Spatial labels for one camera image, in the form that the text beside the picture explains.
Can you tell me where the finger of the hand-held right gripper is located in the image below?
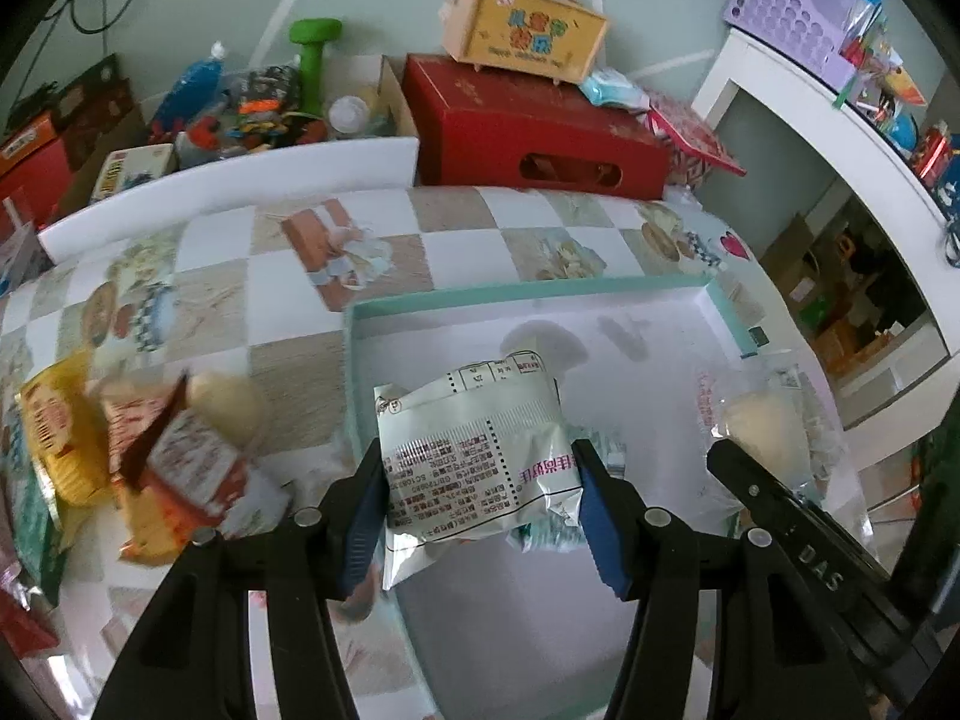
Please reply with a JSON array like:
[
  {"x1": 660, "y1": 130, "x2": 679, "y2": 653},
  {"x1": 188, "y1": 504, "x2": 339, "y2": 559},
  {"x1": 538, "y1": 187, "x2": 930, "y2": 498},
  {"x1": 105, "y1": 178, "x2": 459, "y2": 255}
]
[{"x1": 706, "y1": 437, "x2": 893, "y2": 616}]

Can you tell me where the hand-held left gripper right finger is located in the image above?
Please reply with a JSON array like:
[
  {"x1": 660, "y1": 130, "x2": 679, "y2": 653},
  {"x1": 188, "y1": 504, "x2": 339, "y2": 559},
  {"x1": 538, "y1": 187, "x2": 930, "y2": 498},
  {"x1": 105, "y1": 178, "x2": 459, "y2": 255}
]
[{"x1": 570, "y1": 439, "x2": 863, "y2": 720}]

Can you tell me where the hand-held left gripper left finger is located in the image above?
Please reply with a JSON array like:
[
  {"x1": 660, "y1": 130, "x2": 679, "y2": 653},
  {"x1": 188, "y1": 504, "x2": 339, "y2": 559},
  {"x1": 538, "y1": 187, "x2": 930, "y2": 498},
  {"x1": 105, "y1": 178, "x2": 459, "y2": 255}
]
[{"x1": 90, "y1": 439, "x2": 388, "y2": 720}]

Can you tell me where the clear bread packet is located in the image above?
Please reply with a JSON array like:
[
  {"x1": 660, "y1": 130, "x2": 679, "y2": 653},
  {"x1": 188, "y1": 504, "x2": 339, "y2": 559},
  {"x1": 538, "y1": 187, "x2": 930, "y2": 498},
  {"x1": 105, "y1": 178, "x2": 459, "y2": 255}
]
[{"x1": 694, "y1": 367, "x2": 848, "y2": 533}]

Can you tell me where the white and green snack packet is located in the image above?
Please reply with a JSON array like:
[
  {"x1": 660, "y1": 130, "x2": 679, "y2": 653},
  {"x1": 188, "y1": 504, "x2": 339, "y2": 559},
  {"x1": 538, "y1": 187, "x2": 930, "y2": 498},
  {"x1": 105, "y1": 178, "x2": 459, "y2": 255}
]
[{"x1": 373, "y1": 351, "x2": 584, "y2": 590}]

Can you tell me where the red label bread packet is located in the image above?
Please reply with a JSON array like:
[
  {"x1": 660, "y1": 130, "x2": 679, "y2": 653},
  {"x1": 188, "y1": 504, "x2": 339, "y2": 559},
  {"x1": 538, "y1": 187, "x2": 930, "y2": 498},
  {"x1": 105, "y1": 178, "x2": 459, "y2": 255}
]
[{"x1": 97, "y1": 371, "x2": 295, "y2": 541}]

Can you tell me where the shallow teal cardboard box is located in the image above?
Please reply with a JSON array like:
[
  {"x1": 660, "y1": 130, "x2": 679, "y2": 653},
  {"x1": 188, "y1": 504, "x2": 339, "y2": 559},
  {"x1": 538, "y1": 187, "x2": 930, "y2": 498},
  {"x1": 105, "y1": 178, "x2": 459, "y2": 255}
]
[{"x1": 343, "y1": 275, "x2": 773, "y2": 720}]

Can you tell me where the orange snack packet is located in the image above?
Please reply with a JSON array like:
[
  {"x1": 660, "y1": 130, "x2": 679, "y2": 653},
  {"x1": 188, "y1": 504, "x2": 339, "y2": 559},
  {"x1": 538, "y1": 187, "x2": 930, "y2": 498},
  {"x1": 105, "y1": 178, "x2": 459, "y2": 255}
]
[{"x1": 116, "y1": 495, "x2": 203, "y2": 568}]

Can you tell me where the yellow snack packet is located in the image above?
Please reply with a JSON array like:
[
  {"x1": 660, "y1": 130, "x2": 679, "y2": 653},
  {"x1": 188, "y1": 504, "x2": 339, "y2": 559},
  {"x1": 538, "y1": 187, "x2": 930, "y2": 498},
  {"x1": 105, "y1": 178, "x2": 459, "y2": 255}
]
[{"x1": 15, "y1": 352, "x2": 113, "y2": 511}]

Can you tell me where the dark green snack packet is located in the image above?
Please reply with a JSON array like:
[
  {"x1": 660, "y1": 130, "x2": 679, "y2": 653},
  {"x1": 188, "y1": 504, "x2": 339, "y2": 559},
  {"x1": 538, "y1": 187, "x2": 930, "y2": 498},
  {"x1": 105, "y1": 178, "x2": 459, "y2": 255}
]
[{"x1": 0, "y1": 457, "x2": 65, "y2": 605}]

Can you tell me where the red patterned flat packet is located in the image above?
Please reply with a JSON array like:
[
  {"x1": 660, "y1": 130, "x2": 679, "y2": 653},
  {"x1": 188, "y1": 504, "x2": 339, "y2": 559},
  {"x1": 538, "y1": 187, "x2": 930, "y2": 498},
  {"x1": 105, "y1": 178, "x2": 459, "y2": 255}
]
[{"x1": 645, "y1": 90, "x2": 748, "y2": 178}]

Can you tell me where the red foil snack packet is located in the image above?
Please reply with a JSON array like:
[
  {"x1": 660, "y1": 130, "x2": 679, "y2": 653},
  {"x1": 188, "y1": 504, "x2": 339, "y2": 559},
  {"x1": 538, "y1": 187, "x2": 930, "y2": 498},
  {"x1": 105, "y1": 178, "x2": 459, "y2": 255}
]
[{"x1": 0, "y1": 562, "x2": 62, "y2": 665}]

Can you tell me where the white-fronted cardboard bin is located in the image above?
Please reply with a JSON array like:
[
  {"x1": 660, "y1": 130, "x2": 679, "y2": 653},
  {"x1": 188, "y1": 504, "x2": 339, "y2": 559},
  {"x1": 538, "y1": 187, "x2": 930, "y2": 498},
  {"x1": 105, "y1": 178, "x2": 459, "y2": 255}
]
[{"x1": 37, "y1": 56, "x2": 421, "y2": 265}]

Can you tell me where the white shelf unit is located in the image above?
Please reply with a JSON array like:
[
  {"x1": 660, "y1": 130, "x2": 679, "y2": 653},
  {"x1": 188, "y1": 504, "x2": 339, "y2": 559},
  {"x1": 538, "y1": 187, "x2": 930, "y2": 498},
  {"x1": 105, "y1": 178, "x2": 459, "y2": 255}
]
[{"x1": 690, "y1": 26, "x2": 960, "y2": 458}]

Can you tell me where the white round jar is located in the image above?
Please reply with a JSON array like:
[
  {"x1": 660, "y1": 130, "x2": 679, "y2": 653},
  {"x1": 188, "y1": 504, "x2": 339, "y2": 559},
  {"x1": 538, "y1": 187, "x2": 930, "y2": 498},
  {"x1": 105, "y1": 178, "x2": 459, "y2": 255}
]
[{"x1": 328, "y1": 96, "x2": 369, "y2": 138}]

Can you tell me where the blue wet wipes packet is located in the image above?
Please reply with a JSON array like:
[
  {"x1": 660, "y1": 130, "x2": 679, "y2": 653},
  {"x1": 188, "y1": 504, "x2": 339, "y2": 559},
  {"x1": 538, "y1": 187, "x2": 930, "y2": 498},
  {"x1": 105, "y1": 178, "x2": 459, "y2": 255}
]
[{"x1": 577, "y1": 69, "x2": 650, "y2": 112}]

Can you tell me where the red gift box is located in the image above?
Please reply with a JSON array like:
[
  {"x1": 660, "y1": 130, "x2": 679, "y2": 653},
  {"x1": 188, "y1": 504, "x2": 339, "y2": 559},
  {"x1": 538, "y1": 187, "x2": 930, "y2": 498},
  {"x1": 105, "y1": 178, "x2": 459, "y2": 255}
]
[{"x1": 401, "y1": 52, "x2": 672, "y2": 202}]

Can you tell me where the small yellow and white box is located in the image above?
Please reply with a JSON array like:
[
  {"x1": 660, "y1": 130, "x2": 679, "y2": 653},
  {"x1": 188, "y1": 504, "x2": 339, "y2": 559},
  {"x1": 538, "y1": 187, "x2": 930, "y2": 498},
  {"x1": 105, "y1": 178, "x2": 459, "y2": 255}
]
[{"x1": 90, "y1": 144, "x2": 178, "y2": 203}]

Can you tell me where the pile of colourful toys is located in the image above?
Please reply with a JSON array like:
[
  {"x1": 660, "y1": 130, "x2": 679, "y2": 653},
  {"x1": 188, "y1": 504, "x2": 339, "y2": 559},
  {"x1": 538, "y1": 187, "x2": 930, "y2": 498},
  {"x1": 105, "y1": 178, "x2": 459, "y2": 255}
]
[{"x1": 176, "y1": 66, "x2": 331, "y2": 166}]

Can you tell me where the blue plastic bag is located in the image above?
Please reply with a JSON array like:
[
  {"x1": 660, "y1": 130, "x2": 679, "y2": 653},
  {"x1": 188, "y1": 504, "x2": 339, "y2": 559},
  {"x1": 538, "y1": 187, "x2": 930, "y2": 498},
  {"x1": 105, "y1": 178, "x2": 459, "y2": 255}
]
[{"x1": 150, "y1": 43, "x2": 227, "y2": 143}]

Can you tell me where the green dumbbell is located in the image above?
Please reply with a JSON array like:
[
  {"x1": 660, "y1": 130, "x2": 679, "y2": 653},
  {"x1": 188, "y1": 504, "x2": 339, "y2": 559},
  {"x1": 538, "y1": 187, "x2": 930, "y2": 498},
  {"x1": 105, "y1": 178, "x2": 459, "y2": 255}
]
[{"x1": 289, "y1": 19, "x2": 344, "y2": 118}]

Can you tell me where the purple perforated organizer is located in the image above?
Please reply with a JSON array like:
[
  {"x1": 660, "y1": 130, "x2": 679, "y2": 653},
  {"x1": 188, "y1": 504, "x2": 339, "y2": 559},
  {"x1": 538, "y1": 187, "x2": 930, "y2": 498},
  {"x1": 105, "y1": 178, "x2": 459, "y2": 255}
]
[{"x1": 721, "y1": 0, "x2": 878, "y2": 91}]

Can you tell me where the red cardboard box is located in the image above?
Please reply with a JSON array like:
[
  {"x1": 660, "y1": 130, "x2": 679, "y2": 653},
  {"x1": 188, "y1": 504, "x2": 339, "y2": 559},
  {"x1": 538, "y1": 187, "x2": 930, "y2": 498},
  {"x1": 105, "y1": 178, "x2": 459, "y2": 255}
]
[{"x1": 0, "y1": 112, "x2": 76, "y2": 230}]

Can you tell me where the dark brown box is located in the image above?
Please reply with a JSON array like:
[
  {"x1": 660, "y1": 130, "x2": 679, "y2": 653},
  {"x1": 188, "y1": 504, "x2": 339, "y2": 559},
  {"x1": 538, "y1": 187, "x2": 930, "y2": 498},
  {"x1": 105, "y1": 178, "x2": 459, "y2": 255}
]
[{"x1": 52, "y1": 52, "x2": 145, "y2": 175}]

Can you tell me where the yellow carry box with handle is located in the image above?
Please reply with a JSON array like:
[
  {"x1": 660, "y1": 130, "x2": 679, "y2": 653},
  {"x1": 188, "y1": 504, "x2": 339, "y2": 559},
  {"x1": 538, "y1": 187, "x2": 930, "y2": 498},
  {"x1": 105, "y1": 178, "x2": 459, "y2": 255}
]
[{"x1": 441, "y1": 0, "x2": 610, "y2": 87}]

